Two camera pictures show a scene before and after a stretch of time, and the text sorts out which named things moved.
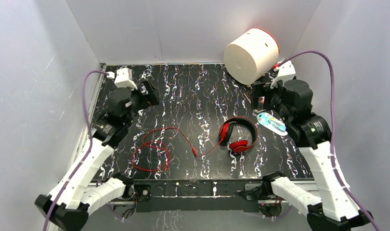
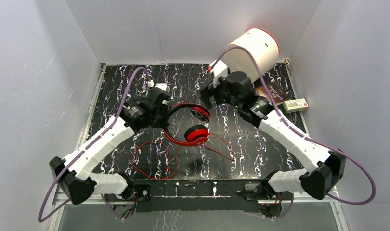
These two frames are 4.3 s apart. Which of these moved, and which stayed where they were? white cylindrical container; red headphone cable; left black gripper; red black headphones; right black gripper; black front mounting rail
Moved: red black headphones; red headphone cable; right black gripper; left black gripper
Stayed: black front mounting rail; white cylindrical container
